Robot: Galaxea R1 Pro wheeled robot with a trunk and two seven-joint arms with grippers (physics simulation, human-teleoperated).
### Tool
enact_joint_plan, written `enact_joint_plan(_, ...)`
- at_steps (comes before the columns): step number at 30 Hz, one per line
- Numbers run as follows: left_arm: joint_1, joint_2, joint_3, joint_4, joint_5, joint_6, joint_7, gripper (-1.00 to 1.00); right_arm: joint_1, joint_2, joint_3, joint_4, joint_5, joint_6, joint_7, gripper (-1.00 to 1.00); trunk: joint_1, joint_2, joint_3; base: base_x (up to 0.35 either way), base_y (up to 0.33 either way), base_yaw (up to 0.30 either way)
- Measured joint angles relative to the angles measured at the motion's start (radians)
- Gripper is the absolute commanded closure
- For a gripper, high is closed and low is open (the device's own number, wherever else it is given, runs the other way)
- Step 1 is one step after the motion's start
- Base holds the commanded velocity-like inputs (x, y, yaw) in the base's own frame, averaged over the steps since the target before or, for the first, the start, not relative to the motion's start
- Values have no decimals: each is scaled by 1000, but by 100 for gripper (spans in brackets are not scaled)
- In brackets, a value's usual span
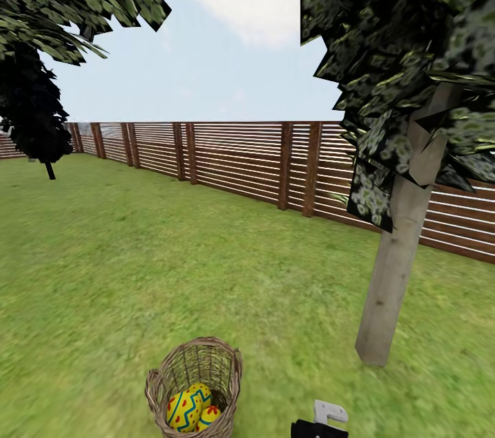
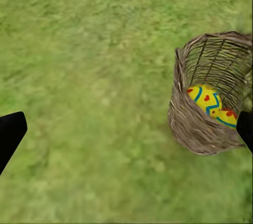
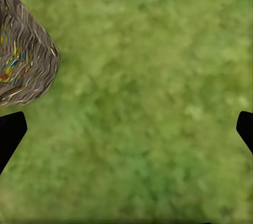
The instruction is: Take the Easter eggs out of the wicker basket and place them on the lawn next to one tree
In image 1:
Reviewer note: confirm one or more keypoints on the wicker basket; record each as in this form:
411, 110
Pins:
216, 353

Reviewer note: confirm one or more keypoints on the easter egg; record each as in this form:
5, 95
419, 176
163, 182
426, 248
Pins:
184, 411
207, 417
203, 390

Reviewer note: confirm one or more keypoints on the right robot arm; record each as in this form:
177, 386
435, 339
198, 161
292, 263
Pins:
319, 428

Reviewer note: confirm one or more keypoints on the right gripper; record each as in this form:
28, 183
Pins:
304, 429

